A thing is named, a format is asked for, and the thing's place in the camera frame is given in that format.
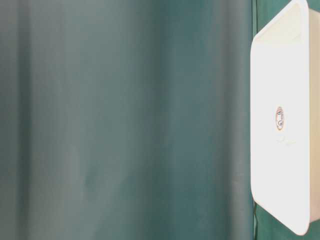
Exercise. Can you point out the white plastic case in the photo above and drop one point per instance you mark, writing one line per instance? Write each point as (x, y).
(285, 117)

